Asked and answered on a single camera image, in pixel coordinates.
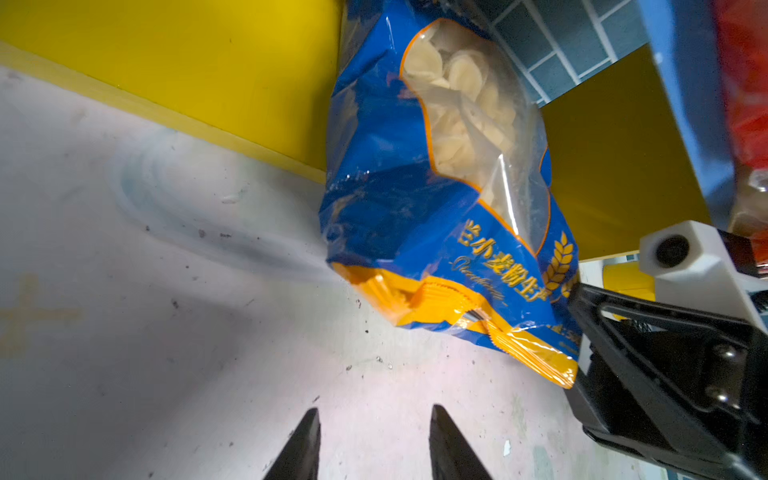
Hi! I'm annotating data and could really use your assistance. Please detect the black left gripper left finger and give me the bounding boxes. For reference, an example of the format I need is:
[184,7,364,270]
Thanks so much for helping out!
[264,408,321,480]

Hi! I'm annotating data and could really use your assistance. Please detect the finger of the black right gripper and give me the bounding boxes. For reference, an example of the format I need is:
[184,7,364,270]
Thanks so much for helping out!
[565,284,767,479]

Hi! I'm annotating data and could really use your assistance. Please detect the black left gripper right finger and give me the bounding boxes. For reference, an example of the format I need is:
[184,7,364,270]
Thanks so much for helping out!
[429,404,491,480]

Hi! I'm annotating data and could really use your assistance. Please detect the blue macaroni bag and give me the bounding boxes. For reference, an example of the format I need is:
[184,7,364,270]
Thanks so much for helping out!
[319,1,581,388]

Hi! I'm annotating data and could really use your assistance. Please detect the red fusilli bag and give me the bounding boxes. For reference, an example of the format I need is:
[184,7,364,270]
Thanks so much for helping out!
[712,0,767,270]

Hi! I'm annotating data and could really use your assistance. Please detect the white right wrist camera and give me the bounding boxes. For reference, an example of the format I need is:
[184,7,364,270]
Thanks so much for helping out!
[639,221,767,332]

